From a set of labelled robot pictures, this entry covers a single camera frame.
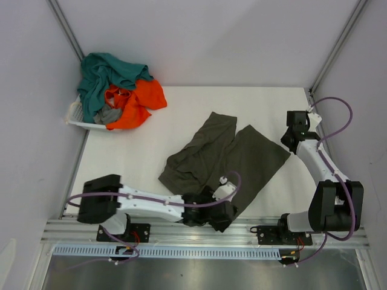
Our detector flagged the olive green shorts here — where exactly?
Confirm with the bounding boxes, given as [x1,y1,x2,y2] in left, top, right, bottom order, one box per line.
[158,112,290,214]

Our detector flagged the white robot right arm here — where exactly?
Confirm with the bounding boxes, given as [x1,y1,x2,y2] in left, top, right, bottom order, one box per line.
[276,111,364,244]

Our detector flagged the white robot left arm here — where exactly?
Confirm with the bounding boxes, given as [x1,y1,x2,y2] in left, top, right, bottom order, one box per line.
[68,172,241,242]

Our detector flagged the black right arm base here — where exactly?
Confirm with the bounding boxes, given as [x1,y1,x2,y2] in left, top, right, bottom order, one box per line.
[250,225,313,246]

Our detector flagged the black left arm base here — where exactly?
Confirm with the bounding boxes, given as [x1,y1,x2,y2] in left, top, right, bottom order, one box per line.
[96,222,151,243]

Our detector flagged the orange shorts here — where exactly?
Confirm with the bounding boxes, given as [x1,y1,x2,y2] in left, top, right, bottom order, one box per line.
[105,80,167,130]

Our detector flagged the grey shorts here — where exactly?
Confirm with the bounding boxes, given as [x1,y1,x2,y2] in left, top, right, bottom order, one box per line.
[93,105,122,125]

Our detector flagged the teal shorts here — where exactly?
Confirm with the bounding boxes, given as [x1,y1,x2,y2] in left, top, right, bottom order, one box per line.
[77,53,154,123]

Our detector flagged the white plastic laundry basket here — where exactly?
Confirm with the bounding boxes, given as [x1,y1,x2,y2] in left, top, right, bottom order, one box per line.
[65,95,107,131]

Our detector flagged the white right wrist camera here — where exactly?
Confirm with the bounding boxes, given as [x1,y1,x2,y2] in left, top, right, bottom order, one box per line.
[306,111,322,132]

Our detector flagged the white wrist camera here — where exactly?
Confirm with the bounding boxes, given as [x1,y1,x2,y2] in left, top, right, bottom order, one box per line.
[306,111,322,132]
[212,176,236,201]

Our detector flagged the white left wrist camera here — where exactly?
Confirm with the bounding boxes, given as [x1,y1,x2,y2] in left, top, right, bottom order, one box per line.
[212,176,236,201]

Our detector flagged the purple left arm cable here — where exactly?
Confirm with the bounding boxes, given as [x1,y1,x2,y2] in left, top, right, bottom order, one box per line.
[65,170,242,269]

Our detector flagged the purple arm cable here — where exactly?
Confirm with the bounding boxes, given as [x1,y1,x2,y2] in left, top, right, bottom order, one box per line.
[65,170,242,269]
[284,96,357,268]

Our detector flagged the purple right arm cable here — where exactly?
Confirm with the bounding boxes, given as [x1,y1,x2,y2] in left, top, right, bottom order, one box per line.
[284,96,357,268]

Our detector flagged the white slotted cable duct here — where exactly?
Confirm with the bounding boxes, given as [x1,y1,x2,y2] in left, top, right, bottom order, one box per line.
[53,244,290,260]

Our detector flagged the aluminium mounting rail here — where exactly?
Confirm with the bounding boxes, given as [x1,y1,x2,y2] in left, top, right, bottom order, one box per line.
[41,217,371,249]

